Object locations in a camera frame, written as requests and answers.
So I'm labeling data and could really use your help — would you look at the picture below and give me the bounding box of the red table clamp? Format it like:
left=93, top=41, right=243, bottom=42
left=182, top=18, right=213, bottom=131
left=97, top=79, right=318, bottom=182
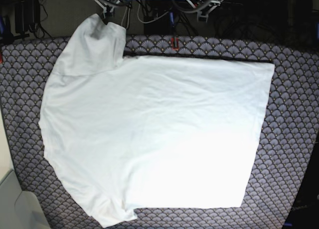
left=171, top=37, right=179, bottom=51

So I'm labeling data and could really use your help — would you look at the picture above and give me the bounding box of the patterned purple table cloth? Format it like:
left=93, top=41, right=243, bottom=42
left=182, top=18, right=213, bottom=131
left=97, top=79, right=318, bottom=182
left=0, top=35, right=319, bottom=229

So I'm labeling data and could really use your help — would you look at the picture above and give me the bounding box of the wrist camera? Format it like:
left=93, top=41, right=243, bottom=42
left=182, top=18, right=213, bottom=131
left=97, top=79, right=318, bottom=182
left=102, top=5, right=115, bottom=18
left=197, top=10, right=209, bottom=23

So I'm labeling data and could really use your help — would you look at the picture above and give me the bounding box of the black device on floor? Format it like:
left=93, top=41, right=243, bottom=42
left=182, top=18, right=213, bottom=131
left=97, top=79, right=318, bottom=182
left=14, top=0, right=40, bottom=34

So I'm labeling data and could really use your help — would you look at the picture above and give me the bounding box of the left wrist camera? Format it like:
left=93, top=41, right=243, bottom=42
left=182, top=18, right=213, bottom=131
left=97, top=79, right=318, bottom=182
left=197, top=10, right=209, bottom=23

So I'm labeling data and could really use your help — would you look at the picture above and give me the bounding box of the white T-shirt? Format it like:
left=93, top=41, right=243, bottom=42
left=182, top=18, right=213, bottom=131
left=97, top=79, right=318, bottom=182
left=39, top=14, right=275, bottom=227

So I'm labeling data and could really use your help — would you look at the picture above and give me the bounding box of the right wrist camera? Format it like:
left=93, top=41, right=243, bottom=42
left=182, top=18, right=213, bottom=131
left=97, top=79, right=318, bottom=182
left=102, top=5, right=115, bottom=18

